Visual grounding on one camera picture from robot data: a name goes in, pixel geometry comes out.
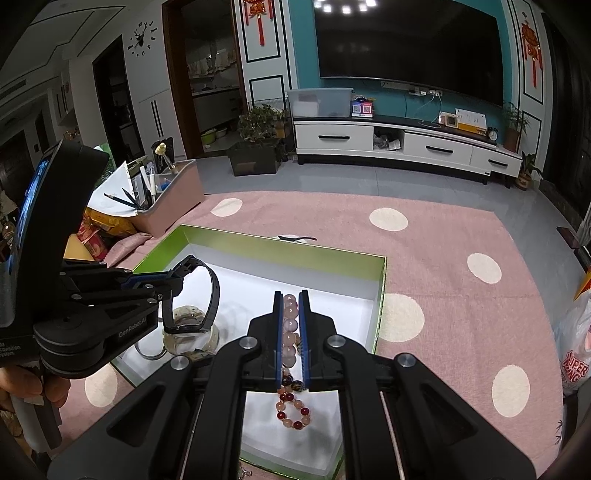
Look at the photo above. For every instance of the thin black object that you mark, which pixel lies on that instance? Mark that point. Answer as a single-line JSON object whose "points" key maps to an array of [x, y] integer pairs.
{"points": [[300, 238]]}

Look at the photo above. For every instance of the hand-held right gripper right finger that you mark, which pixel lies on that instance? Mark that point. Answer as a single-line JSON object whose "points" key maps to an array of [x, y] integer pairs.
{"points": [[304, 332]]}

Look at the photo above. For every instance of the yellow desk calendar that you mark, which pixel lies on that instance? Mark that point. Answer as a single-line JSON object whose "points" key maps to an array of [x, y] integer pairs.
{"points": [[471, 121]]}

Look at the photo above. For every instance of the red chinese knot ornament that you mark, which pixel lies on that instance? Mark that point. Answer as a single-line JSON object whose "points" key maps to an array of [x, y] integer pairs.
{"points": [[532, 46], [258, 11]]}

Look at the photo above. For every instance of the green plastic basin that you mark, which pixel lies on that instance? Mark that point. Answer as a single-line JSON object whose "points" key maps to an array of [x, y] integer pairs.
{"points": [[212, 137]]}

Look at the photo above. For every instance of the pink polka dot tablecloth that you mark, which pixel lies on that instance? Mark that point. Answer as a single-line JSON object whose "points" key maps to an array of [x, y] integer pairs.
{"points": [[438, 300]]}

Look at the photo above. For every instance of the black wrist watch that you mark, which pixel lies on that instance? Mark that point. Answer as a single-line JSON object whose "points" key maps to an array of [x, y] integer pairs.
{"points": [[213, 295]]}

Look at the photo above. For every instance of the white paper stack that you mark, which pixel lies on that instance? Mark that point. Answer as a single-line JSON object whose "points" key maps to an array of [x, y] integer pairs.
{"points": [[115, 184]]}

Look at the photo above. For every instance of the bunch of pens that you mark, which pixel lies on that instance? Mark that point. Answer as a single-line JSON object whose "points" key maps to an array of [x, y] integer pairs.
{"points": [[147, 184]]}

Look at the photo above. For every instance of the white tv cabinet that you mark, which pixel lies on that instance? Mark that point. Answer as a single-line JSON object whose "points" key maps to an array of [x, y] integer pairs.
{"points": [[332, 138]]}

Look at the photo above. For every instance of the small potted plant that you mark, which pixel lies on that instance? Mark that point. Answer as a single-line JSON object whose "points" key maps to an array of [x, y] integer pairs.
{"points": [[526, 177]]}

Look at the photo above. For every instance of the black deer wall clock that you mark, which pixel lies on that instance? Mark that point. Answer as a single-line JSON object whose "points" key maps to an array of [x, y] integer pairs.
{"points": [[144, 39]]}

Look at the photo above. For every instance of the orange snack bag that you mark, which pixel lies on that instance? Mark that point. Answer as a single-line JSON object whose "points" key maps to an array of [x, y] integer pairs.
{"points": [[108, 224]]}

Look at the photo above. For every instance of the plants in black planter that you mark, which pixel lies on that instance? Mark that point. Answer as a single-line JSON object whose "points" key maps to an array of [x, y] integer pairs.
{"points": [[254, 157]]}

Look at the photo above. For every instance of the white plastic bag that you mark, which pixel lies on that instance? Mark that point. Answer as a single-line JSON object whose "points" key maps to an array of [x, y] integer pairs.
{"points": [[575, 350]]}

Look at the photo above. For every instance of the red snack packet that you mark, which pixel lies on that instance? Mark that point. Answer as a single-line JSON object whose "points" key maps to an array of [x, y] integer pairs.
{"points": [[92, 242]]}

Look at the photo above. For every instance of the silver bangle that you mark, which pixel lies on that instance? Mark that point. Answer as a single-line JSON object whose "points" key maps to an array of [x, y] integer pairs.
{"points": [[147, 356]]}

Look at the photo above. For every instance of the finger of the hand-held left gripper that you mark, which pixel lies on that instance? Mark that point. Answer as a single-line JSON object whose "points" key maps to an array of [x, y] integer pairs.
{"points": [[157, 290], [147, 278]]}

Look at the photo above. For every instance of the white power strip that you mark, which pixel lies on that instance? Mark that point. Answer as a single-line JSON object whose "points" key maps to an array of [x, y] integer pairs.
{"points": [[422, 92]]}

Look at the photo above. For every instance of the black alarm clock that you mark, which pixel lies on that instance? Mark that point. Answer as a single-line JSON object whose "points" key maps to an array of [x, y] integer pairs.
{"points": [[492, 134]]}

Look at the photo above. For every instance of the small pink device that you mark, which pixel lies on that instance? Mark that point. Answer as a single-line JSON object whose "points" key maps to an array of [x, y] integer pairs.
{"points": [[447, 120]]}

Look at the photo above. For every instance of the pink pen holder box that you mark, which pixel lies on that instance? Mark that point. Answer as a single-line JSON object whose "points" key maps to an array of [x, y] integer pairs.
{"points": [[175, 203]]}

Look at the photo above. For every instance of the green cardboard box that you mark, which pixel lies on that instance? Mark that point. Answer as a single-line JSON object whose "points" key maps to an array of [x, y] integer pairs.
{"points": [[258, 277]]}

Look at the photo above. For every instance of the yellow paper bag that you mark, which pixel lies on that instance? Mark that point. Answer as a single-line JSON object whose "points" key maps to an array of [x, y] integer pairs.
{"points": [[585, 286]]}

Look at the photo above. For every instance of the tall potted plant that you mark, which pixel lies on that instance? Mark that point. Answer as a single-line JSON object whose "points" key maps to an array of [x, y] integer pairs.
{"points": [[512, 136]]}

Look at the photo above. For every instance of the person's left hand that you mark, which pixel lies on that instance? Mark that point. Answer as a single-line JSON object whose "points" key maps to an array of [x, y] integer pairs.
{"points": [[27, 383]]}

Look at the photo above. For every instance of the clear plastic storage box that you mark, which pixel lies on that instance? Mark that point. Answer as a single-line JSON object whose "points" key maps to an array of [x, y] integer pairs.
{"points": [[318, 104]]}

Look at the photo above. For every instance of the white wrist watch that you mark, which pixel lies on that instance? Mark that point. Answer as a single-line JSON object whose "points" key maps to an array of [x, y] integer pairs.
{"points": [[203, 344]]}

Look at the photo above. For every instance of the large black television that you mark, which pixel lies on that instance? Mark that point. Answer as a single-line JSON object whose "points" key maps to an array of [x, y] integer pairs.
{"points": [[406, 46]]}

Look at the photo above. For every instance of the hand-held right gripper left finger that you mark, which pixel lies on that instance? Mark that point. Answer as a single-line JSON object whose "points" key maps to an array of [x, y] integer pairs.
{"points": [[278, 332]]}

